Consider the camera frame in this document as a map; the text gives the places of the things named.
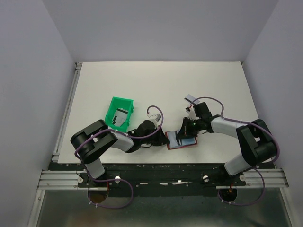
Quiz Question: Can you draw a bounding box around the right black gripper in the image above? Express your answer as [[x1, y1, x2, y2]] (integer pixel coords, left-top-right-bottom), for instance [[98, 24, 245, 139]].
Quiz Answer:
[[176, 117, 202, 140]]

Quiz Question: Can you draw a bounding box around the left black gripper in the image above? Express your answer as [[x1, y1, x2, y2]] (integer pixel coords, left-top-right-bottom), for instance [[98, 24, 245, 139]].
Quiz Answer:
[[141, 125, 170, 146]]

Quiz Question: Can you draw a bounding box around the red card holder wallet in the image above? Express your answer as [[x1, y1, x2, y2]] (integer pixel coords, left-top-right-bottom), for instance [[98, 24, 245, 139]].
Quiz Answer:
[[165, 131, 197, 150]]

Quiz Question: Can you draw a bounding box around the white magnetic stripe card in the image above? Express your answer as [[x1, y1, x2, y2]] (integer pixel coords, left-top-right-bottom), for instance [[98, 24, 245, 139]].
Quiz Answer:
[[184, 94, 195, 103]]

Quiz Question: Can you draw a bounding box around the green plastic card tray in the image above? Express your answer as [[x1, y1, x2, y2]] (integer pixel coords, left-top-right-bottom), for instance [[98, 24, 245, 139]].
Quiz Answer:
[[105, 97, 134, 132]]

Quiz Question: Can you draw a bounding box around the white striped card back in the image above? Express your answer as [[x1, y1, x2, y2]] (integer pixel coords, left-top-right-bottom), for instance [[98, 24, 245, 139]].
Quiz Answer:
[[178, 139, 192, 146]]

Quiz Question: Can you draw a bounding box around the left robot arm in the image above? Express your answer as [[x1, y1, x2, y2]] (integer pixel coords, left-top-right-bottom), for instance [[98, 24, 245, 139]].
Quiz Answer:
[[70, 120, 169, 187]]

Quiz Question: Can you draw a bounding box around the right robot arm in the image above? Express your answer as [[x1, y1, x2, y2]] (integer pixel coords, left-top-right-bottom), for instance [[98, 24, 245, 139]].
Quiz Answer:
[[176, 102, 279, 185]]

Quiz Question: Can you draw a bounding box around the silver card in tray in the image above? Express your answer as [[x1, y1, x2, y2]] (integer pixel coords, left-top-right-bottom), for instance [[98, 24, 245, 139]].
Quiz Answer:
[[112, 108, 129, 127]]

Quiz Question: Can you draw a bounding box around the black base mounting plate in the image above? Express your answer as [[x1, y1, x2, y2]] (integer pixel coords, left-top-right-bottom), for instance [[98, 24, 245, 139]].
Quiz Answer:
[[77, 162, 247, 198]]

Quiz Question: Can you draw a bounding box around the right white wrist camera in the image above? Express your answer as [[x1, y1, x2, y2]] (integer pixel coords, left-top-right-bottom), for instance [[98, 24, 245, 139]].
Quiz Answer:
[[186, 105, 196, 120]]

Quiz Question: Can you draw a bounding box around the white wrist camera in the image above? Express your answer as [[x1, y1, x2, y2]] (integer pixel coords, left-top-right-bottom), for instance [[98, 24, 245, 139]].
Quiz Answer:
[[186, 105, 196, 120], [147, 113, 162, 124]]

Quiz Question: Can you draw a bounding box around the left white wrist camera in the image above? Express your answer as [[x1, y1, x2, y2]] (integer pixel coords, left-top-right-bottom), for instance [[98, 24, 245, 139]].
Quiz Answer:
[[147, 113, 162, 124]]

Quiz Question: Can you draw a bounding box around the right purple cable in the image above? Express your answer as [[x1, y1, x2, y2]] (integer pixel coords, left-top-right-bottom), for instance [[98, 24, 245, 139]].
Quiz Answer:
[[189, 96, 281, 206]]

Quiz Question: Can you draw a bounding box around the front aluminium rail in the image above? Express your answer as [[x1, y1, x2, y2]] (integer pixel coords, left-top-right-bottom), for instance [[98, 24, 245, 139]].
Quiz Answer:
[[38, 169, 289, 191]]

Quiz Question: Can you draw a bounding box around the aluminium rail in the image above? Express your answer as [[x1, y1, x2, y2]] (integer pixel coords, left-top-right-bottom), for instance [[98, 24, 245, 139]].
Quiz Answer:
[[38, 169, 289, 191], [51, 62, 83, 162]]

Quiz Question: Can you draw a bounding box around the left aluminium rail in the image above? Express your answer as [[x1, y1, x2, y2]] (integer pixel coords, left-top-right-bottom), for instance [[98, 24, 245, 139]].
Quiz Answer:
[[51, 62, 83, 162]]

